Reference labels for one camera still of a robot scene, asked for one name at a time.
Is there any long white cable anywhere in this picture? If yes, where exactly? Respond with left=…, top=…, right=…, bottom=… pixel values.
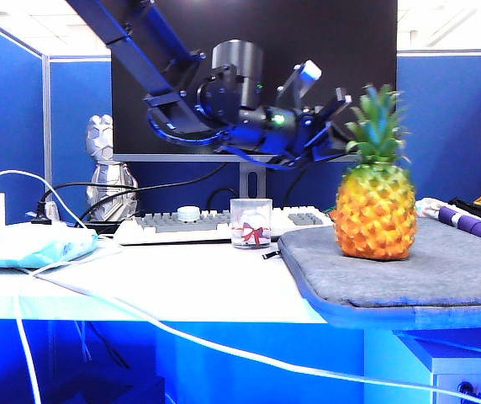
left=0, top=169, right=481, bottom=404

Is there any black computer monitor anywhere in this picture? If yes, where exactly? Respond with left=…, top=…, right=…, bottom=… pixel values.
left=110, top=0, right=398, bottom=163

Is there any gray monitor stand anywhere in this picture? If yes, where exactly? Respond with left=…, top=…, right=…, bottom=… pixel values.
left=238, top=162, right=267, bottom=201

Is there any long black monitor cable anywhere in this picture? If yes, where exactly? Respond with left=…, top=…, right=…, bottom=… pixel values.
left=79, top=162, right=229, bottom=223

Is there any grey padded mat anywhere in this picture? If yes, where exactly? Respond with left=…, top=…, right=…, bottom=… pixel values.
left=277, top=216, right=481, bottom=332

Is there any black plug cable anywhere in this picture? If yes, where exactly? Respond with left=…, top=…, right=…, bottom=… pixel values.
left=40, top=182, right=139, bottom=207

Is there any gray partition post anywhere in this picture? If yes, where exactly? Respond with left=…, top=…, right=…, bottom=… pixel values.
left=41, top=54, right=53, bottom=199

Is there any white wet wipes pack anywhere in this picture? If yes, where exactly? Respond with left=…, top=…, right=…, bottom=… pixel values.
left=0, top=221, right=99, bottom=270

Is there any white drawer cabinet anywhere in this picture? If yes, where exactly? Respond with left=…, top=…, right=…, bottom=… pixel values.
left=394, top=329, right=481, bottom=404

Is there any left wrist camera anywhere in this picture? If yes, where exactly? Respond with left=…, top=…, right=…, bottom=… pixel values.
left=275, top=59, right=323, bottom=111

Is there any short black monitor cable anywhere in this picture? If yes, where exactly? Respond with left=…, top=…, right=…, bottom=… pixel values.
left=284, top=167, right=308, bottom=199

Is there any looped black cable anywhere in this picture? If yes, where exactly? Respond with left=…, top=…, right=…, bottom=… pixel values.
left=205, top=187, right=236, bottom=210

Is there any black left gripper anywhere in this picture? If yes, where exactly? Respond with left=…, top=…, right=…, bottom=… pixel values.
left=217, top=87, right=357, bottom=169

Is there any thin black hanging cable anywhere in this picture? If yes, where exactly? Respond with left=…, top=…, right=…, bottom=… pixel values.
left=87, top=322, right=131, bottom=371

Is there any white patterned cloth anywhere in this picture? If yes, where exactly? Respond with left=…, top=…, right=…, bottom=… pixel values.
left=415, top=197, right=452, bottom=221

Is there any white and gray keyboard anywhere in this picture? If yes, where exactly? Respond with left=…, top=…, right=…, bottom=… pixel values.
left=114, top=205, right=334, bottom=247

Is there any clear cup with red ribbon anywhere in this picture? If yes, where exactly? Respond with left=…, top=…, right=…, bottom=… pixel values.
left=229, top=198, right=274, bottom=251

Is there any white keyboard knob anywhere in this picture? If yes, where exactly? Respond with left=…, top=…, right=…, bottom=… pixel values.
left=177, top=205, right=202, bottom=224

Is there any black power plug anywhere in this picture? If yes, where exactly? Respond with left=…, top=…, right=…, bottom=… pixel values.
left=32, top=200, right=61, bottom=224

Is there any purple folded umbrella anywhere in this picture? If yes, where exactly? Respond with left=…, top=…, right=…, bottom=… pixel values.
left=436, top=205, right=481, bottom=249

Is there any thin white hanging cable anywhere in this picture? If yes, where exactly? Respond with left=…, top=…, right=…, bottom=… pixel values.
left=74, top=322, right=93, bottom=363

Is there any silver geometric figurine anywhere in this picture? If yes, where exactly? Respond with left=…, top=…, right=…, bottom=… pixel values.
left=85, top=114, right=140, bottom=223

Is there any orange plastic pineapple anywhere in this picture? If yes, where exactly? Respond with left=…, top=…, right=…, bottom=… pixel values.
left=331, top=83, right=418, bottom=262

